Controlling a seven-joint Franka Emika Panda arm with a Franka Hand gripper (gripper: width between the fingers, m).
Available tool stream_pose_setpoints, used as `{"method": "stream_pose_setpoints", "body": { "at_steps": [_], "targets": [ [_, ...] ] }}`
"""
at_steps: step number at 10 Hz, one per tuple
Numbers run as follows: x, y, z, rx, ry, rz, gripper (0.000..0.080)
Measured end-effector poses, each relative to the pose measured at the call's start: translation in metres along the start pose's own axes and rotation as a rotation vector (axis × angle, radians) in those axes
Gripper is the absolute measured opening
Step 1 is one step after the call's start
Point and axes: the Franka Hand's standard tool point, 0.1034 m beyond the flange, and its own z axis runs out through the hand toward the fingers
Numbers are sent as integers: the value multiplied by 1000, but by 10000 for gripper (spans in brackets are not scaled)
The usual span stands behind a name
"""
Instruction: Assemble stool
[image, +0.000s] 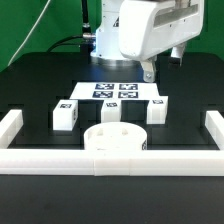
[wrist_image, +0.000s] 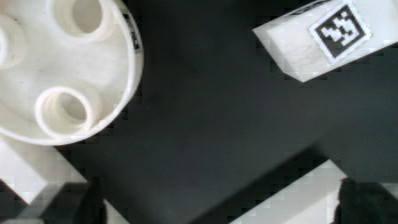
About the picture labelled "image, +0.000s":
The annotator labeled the white round stool seat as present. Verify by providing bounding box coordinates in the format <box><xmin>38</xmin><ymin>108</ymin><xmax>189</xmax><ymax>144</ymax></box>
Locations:
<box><xmin>84</xmin><ymin>122</ymin><xmax>147</xmax><ymax>151</ymax></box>

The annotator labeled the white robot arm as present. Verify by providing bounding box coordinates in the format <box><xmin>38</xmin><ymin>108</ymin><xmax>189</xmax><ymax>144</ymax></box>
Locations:
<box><xmin>91</xmin><ymin>0</ymin><xmax>204</xmax><ymax>82</ymax></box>

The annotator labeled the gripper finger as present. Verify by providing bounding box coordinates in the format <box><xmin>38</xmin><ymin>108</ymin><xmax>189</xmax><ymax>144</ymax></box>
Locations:
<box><xmin>169</xmin><ymin>43</ymin><xmax>186</xmax><ymax>66</ymax></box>
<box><xmin>141</xmin><ymin>58</ymin><xmax>156</xmax><ymax>82</ymax></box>

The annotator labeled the white cable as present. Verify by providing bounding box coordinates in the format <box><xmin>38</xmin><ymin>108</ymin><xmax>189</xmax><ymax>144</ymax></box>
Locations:
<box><xmin>7</xmin><ymin>0</ymin><xmax>53</xmax><ymax>67</ymax></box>

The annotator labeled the white U-shaped fence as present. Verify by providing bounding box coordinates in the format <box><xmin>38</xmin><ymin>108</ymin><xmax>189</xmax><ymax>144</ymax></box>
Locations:
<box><xmin>0</xmin><ymin>109</ymin><xmax>224</xmax><ymax>176</ymax></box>

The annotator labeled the white sheet with markers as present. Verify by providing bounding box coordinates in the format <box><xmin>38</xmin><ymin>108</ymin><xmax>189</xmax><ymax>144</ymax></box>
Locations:
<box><xmin>70</xmin><ymin>82</ymin><xmax>159</xmax><ymax>100</ymax></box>

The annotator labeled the black cable with connector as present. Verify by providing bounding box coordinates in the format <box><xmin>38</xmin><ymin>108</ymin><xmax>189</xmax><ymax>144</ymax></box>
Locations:
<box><xmin>46</xmin><ymin>0</ymin><xmax>98</xmax><ymax>53</ymax></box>

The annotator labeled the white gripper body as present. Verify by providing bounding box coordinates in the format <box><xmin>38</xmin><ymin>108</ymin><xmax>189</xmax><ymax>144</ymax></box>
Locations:
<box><xmin>119</xmin><ymin>0</ymin><xmax>204</xmax><ymax>61</ymax></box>

